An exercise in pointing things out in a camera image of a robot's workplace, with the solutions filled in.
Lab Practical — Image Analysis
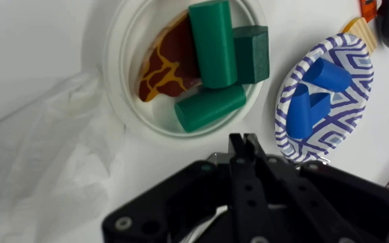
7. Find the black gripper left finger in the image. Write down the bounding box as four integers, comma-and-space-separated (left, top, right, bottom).
230, 134, 269, 243

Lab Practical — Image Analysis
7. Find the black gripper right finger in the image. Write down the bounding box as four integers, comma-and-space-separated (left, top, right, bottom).
245, 134, 364, 243

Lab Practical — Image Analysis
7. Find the green cylinder block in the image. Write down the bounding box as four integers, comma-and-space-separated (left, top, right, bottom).
190, 0, 238, 89
175, 85, 246, 133

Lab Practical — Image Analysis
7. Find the blue patterned paper plate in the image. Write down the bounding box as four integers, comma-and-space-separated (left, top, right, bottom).
275, 34, 375, 162

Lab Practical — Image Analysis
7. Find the blue cylinder block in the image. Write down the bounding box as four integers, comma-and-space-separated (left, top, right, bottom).
303, 58, 353, 92

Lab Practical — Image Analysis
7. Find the brown giraffe pattern block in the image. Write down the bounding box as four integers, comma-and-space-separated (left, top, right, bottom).
138, 11, 202, 103

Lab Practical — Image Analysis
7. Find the green rectangular block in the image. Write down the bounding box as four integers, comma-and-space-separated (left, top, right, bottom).
234, 26, 271, 84

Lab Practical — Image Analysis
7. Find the crumpled clear plastic wrap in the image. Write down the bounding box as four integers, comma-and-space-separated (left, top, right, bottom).
0, 71, 125, 243

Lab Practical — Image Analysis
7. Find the white plate with blocks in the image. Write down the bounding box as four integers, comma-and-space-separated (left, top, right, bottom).
104, 0, 271, 146

